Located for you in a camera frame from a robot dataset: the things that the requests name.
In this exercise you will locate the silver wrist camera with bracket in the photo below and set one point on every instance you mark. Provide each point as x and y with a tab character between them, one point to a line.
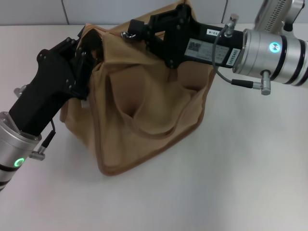
272	12

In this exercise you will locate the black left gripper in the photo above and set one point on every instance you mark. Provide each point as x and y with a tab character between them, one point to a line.
48	96

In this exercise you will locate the silver metal zipper pull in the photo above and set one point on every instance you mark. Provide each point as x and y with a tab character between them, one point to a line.
126	35

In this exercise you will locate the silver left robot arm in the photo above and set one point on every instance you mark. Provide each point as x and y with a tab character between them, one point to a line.
14	154

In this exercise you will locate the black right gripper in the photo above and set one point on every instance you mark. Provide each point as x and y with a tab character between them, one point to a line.
178	45

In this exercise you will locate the khaki canvas food bag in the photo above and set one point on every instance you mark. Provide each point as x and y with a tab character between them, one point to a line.
149	115

